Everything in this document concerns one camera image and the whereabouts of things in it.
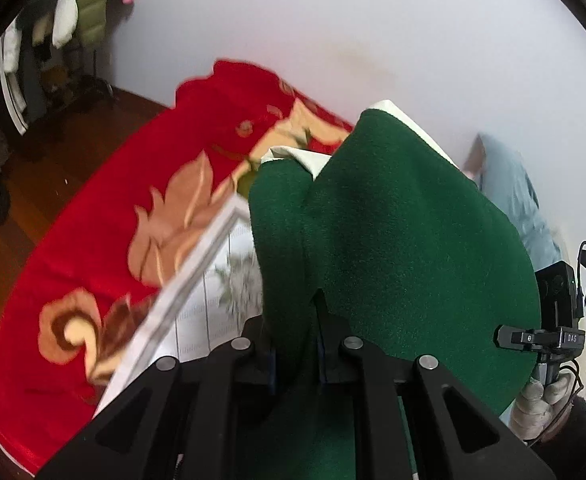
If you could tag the person's right forearm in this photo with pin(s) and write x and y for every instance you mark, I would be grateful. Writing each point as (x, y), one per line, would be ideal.
(583, 440)

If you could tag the white puffer jacket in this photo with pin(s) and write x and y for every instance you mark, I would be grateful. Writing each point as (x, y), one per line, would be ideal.
(65, 7)

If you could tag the white hanging garment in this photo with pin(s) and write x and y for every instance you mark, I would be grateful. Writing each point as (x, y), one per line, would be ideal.
(13, 85)

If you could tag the person's right hand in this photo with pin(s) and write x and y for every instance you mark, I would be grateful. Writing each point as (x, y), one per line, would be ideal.
(533, 410)

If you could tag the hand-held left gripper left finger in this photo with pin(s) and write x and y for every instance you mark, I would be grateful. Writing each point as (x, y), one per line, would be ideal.
(253, 360)

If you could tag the green and white jacket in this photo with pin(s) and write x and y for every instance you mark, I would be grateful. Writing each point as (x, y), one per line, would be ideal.
(398, 240)

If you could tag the red floral blanket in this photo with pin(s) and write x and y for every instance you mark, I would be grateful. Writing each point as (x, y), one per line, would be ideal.
(83, 220)

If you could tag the green puffer vest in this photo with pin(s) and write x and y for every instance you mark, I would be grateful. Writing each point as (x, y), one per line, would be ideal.
(92, 7)

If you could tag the black clothes rack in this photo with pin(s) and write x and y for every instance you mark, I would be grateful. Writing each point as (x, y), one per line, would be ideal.
(80, 82)

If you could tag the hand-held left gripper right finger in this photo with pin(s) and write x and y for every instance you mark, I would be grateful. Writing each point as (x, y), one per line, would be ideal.
(335, 360)

